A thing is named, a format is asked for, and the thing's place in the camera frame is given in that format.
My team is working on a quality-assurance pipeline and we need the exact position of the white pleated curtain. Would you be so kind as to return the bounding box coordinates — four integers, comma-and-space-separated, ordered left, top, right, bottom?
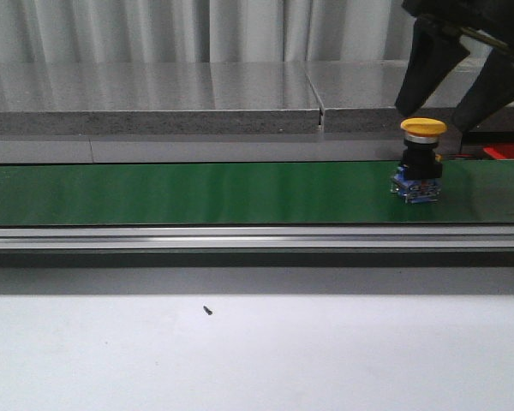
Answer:
0, 1, 414, 63

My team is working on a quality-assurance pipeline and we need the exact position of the green conveyor belt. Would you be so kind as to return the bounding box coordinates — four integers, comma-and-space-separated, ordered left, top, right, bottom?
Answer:
0, 160, 514, 226

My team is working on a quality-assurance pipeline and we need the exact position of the red plastic tray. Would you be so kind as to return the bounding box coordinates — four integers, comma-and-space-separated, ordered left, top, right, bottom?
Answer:
483, 143, 514, 160

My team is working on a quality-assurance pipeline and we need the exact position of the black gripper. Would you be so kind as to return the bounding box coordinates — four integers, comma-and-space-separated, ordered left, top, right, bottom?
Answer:
395, 0, 514, 133

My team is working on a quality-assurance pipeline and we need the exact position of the grey stone counter slab right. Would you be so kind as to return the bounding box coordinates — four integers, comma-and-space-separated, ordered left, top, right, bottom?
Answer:
304, 57, 514, 134

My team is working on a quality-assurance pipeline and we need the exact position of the grey stone counter slab left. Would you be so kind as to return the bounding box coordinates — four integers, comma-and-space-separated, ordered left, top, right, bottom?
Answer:
0, 63, 321, 135

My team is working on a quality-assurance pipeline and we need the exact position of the grey stone counter slab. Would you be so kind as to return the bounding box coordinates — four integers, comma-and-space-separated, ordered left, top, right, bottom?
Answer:
0, 63, 321, 135
304, 57, 514, 134

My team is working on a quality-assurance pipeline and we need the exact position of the aluminium conveyor frame rail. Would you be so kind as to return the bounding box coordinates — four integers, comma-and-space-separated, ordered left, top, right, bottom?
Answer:
0, 225, 514, 297

